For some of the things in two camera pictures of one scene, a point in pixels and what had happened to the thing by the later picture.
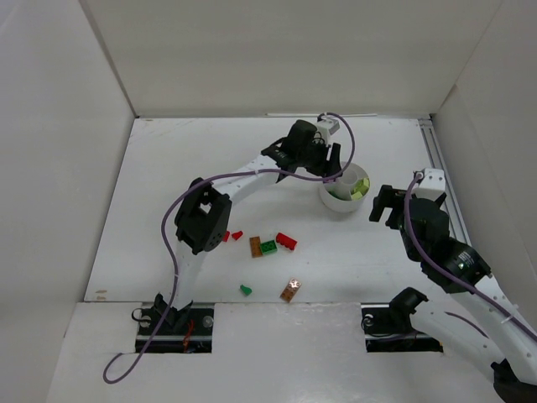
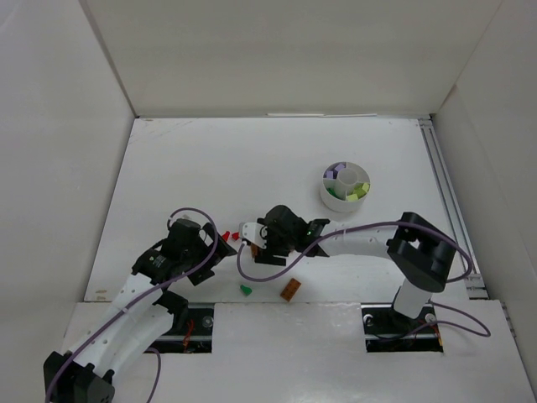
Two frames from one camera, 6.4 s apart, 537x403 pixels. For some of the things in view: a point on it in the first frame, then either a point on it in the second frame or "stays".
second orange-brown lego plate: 290,290 stays
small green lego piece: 246,290 stays
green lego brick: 335,192 stays
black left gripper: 331,158 → 211,255
